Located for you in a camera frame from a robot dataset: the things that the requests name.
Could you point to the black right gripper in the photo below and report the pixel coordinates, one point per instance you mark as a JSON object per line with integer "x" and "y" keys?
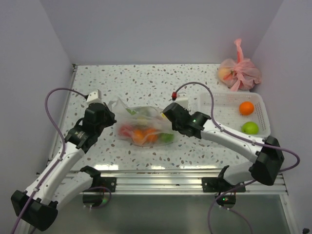
{"x": 174, "y": 126}

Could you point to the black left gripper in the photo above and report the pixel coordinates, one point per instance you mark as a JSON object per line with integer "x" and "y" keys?
{"x": 110, "y": 115}

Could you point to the clear printed plastic bag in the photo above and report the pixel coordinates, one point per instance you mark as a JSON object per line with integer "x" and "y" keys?
{"x": 140, "y": 117}

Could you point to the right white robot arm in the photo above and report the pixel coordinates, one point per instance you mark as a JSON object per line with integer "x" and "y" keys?
{"x": 264, "y": 157}

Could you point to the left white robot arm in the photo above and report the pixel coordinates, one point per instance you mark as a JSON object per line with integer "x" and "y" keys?
{"x": 38, "y": 204}

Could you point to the green apple in clear bag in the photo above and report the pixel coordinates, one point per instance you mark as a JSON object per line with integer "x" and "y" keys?
{"x": 166, "y": 137}

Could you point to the red fruit in clear bag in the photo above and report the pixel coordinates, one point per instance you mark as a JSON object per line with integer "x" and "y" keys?
{"x": 125, "y": 130}

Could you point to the orange in clear bag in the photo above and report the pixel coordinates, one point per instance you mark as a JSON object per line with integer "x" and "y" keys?
{"x": 151, "y": 135}
{"x": 138, "y": 136}

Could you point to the peach in pink bag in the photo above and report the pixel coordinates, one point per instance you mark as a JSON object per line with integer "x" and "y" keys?
{"x": 224, "y": 74}

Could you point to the pink plastic bag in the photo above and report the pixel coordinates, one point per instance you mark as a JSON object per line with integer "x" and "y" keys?
{"x": 245, "y": 74}

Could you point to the white plastic basket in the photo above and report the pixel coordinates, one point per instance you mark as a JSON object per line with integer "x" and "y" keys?
{"x": 226, "y": 110}

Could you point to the orange in basket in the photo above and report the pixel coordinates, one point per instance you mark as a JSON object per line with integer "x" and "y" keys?
{"x": 246, "y": 108}

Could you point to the green apple in basket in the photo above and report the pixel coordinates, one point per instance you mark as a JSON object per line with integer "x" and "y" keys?
{"x": 250, "y": 128}

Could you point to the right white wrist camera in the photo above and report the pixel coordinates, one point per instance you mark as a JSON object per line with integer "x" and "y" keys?
{"x": 182, "y": 99}

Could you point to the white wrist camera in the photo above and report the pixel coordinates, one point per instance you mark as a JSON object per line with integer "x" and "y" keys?
{"x": 182, "y": 99}
{"x": 94, "y": 97}

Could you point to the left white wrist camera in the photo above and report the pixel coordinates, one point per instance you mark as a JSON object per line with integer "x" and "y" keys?
{"x": 94, "y": 97}

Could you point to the aluminium mounting rail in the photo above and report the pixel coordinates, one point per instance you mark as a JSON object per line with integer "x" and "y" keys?
{"x": 160, "y": 182}

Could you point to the left black base bracket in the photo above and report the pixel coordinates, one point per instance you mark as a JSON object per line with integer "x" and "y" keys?
{"x": 107, "y": 182}

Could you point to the black base bracket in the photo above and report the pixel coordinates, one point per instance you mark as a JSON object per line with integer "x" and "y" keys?
{"x": 215, "y": 185}
{"x": 107, "y": 182}

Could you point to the right black base bracket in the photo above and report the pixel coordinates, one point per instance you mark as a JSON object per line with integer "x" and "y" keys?
{"x": 215, "y": 185}

